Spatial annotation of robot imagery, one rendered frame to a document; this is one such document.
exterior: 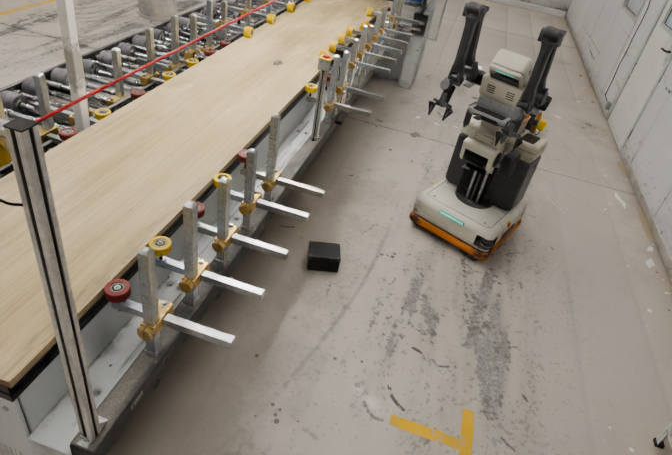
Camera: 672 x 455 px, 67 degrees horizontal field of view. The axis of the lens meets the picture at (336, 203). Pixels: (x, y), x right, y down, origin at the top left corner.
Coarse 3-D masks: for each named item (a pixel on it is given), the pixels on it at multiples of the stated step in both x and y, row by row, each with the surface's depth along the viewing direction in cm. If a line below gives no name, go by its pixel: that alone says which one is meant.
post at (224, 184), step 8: (224, 184) 187; (224, 192) 189; (224, 200) 191; (224, 208) 194; (224, 216) 196; (224, 224) 198; (224, 232) 200; (224, 240) 202; (216, 256) 209; (224, 256) 208
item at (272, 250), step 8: (200, 224) 210; (200, 232) 210; (208, 232) 209; (216, 232) 207; (232, 240) 207; (240, 240) 206; (248, 240) 206; (256, 240) 207; (256, 248) 206; (264, 248) 204; (272, 248) 205; (280, 248) 205; (280, 256) 204
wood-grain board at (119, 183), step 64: (320, 0) 511; (256, 64) 343; (128, 128) 249; (192, 128) 259; (256, 128) 269; (0, 192) 195; (64, 192) 201; (128, 192) 207; (192, 192) 214; (0, 256) 169; (128, 256) 178; (0, 320) 149
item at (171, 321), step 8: (112, 304) 168; (120, 304) 167; (128, 304) 167; (136, 304) 168; (128, 312) 168; (136, 312) 167; (168, 320) 165; (176, 320) 165; (184, 320) 166; (176, 328) 165; (184, 328) 164; (192, 328) 164; (200, 328) 164; (208, 328) 165; (200, 336) 164; (208, 336) 163; (216, 336) 162; (224, 336) 163; (232, 336) 163; (224, 344) 162; (232, 344) 163
